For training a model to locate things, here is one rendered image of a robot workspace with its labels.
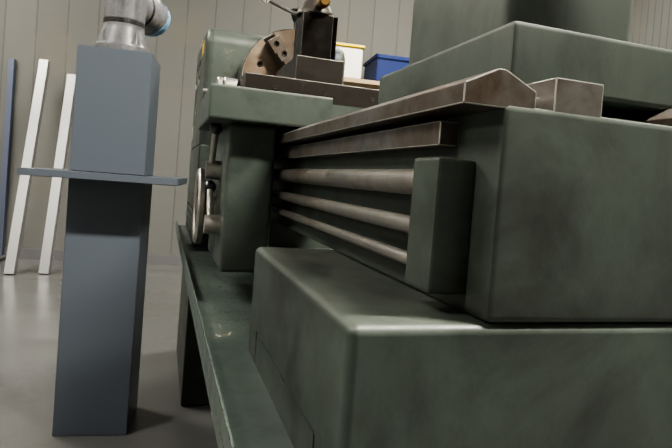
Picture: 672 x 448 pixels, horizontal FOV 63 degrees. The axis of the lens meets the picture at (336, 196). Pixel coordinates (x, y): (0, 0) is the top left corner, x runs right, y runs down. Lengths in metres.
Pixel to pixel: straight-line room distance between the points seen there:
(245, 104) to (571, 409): 0.69
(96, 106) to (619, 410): 1.48
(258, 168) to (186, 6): 3.89
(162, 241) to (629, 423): 4.34
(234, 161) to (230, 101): 0.11
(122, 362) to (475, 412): 1.42
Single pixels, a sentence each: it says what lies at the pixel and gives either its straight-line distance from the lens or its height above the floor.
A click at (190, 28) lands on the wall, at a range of 4.78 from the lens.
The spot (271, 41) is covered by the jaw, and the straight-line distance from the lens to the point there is 1.73.
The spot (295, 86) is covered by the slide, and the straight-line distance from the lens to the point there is 1.10.
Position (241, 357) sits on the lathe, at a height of 0.54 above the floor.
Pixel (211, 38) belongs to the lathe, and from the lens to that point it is 1.91.
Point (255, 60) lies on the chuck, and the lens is 1.75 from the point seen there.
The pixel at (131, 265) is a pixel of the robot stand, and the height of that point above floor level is 0.49.
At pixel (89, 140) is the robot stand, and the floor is 0.84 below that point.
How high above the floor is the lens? 0.77
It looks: 1 degrees down
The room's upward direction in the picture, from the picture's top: 4 degrees clockwise
